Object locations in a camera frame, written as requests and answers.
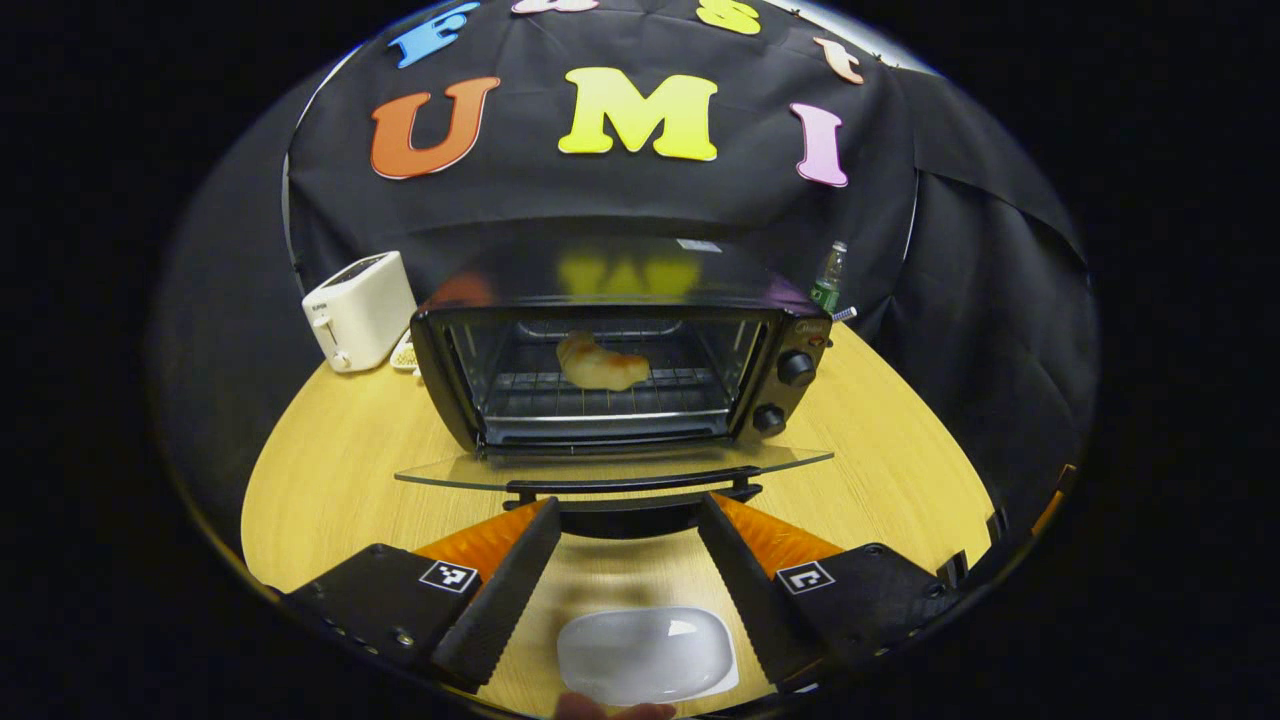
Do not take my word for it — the white toaster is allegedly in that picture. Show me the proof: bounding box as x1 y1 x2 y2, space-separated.
302 250 418 374

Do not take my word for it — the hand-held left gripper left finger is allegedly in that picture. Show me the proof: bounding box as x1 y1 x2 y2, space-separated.
283 497 563 693

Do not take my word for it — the golden croissant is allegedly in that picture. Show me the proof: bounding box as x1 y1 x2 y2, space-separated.
556 331 652 392

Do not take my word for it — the green plastic bottle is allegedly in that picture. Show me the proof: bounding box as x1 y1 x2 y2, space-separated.
809 240 849 314

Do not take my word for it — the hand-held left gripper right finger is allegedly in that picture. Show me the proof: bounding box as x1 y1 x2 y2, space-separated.
697 492 961 693

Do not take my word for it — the white rounded plate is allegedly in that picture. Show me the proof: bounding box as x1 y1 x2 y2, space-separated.
556 606 740 707

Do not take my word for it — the black electric oven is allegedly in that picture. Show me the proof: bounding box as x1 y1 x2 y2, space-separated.
395 235 836 541

